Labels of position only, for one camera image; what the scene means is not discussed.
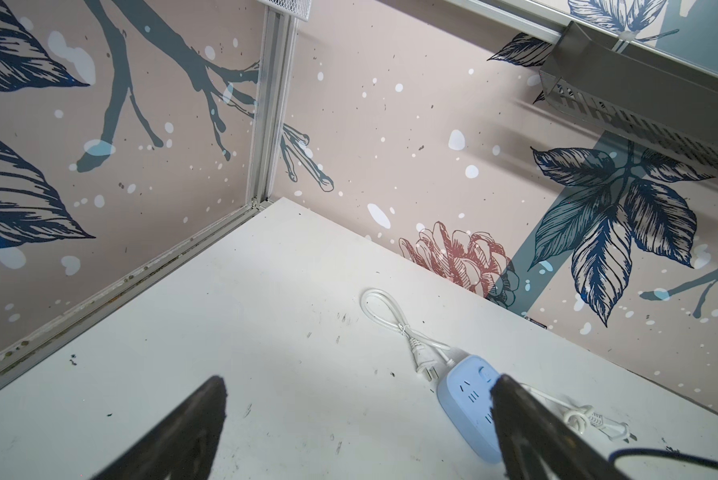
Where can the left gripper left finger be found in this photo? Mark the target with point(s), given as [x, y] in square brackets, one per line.
[181, 446]

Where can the white wire mesh shelf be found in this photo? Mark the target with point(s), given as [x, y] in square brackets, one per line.
[299, 9]

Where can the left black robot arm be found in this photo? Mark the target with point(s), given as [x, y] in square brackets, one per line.
[671, 459]

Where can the blue square power socket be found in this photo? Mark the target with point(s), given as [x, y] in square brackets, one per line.
[464, 394]

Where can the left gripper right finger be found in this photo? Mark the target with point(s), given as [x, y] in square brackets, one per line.
[535, 444]

